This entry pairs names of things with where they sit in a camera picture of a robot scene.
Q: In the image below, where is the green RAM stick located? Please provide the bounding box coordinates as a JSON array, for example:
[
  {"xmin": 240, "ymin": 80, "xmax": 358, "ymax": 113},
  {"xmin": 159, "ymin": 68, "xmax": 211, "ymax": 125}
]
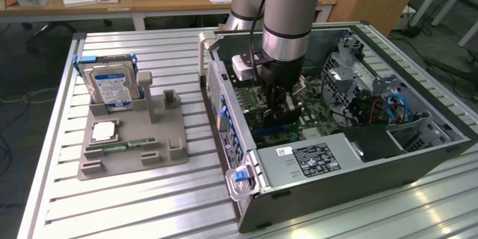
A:
[{"xmin": 85, "ymin": 137, "xmax": 156, "ymax": 152}]

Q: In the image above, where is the grey parts rack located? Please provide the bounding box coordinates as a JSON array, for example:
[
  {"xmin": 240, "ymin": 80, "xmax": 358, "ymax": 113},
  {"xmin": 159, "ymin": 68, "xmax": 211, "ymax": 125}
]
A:
[{"xmin": 76, "ymin": 71, "xmax": 191, "ymax": 181}]

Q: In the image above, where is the black open PC case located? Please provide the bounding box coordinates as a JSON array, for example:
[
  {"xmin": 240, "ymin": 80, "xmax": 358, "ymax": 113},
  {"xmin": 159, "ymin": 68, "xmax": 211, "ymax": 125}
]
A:
[{"xmin": 198, "ymin": 20, "xmax": 478, "ymax": 234}]

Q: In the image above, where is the silver CPU chip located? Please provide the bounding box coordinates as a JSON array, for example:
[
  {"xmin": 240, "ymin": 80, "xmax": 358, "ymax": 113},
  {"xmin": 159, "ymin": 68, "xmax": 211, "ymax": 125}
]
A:
[{"xmin": 91, "ymin": 123, "xmax": 117, "ymax": 142}]

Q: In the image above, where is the grey power supply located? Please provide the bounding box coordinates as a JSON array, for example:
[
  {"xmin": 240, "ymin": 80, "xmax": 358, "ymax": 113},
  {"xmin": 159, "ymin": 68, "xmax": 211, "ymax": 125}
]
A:
[{"xmin": 256, "ymin": 134, "xmax": 366, "ymax": 188}]

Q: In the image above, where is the blue case latch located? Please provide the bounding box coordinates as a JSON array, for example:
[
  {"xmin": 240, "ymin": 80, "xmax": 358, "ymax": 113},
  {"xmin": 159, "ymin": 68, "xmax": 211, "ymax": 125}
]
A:
[{"xmin": 231, "ymin": 166, "xmax": 250, "ymax": 183}]

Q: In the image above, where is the green motherboard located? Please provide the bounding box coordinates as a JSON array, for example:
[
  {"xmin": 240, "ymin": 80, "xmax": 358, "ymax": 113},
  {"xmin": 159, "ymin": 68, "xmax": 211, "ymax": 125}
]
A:
[{"xmin": 228, "ymin": 67, "xmax": 339, "ymax": 150}]

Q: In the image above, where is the black camera cable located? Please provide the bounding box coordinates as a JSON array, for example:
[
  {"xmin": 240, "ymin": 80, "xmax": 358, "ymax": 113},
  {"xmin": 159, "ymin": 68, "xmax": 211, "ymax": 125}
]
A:
[{"xmin": 248, "ymin": 0, "xmax": 268, "ymax": 86}]

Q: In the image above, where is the silver socket cover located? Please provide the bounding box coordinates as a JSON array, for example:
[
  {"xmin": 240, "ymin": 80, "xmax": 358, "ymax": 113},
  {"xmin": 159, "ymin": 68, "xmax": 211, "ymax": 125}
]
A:
[{"xmin": 296, "ymin": 76, "xmax": 311, "ymax": 96}]

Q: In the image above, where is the plain silver disk bay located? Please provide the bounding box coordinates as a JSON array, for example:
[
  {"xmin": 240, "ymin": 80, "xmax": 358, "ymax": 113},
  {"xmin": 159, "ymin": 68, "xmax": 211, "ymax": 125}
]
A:
[{"xmin": 386, "ymin": 115, "xmax": 453, "ymax": 153}]

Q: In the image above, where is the silver hard disk blue label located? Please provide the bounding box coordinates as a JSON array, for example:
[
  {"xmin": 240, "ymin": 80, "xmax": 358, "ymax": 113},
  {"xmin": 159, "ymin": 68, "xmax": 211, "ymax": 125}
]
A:
[{"xmin": 80, "ymin": 64, "xmax": 136, "ymax": 113}]

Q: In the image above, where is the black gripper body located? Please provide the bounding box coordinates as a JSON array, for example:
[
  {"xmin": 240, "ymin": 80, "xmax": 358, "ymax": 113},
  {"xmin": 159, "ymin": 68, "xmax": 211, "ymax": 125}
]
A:
[{"xmin": 260, "ymin": 55, "xmax": 304, "ymax": 92}]

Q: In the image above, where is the blue disk wire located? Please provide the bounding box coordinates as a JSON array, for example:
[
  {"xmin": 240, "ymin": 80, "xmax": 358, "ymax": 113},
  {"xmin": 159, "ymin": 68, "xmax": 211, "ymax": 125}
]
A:
[{"xmin": 384, "ymin": 95, "xmax": 413, "ymax": 124}]

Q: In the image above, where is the CPU socket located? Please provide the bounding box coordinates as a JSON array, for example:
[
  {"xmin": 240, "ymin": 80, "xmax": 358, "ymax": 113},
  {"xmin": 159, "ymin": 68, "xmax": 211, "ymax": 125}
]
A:
[{"xmin": 254, "ymin": 86, "xmax": 270, "ymax": 106}]

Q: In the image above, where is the perforated silver disk bay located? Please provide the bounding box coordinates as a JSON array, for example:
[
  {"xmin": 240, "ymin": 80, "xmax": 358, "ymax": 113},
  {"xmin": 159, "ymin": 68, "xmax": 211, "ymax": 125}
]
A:
[{"xmin": 320, "ymin": 37, "xmax": 374, "ymax": 105}]

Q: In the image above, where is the hard disk drive blue label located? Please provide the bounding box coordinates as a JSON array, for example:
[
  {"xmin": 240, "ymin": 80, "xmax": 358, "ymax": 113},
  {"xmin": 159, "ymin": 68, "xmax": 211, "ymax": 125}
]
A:
[{"xmin": 72, "ymin": 51, "xmax": 145, "ymax": 102}]

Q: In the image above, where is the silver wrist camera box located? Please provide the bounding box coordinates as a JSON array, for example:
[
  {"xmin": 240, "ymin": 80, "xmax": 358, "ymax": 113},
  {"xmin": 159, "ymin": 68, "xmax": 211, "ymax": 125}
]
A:
[{"xmin": 231, "ymin": 54, "xmax": 263, "ymax": 82}]

